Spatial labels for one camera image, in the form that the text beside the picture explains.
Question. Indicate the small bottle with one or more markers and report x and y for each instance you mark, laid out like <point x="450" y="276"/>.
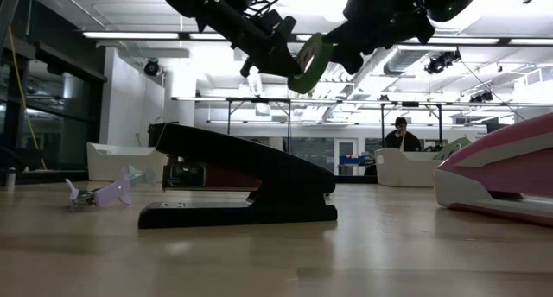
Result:
<point x="10" y="180"/>

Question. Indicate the black frame workstation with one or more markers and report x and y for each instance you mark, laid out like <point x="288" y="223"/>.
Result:
<point x="259" y="100"/>

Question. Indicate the black ceiling camera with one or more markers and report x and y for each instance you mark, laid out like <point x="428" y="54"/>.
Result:
<point x="152" y="68"/>

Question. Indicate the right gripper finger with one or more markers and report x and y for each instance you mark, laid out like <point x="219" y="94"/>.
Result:
<point x="350" y="51"/>

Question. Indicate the person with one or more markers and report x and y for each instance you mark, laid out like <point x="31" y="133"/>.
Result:
<point x="402" y="141"/>

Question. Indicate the long ceiling light strip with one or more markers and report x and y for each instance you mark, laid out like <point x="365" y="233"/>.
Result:
<point x="129" y="35"/>

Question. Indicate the blue storage bins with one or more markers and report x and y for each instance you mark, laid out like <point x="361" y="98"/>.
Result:
<point x="352" y="160"/>

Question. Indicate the white plastic bin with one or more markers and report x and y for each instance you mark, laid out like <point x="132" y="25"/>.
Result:
<point x="402" y="169"/>
<point x="112" y="163"/>

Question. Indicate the pink stapler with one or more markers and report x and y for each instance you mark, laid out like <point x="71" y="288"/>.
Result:
<point x="510" y="172"/>

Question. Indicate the black stapler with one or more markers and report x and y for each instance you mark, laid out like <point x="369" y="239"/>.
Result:
<point x="242" y="163"/>

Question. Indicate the black ceiling spotlight cluster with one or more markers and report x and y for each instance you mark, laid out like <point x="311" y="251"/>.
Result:
<point x="440" y="63"/>

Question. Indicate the green tape roll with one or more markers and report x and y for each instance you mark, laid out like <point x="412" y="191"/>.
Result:
<point x="311" y="81"/>
<point x="464" y="140"/>

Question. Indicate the silver ventilation duct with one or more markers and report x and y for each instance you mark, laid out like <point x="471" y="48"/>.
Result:
<point x="402" y="59"/>

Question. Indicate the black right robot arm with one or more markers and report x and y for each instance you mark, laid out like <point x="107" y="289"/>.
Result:
<point x="453" y="1"/>

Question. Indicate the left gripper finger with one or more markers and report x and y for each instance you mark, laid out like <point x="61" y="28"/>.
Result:
<point x="278" y="64"/>

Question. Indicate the black computer monitor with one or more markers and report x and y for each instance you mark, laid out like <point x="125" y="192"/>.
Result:
<point x="153" y="135"/>

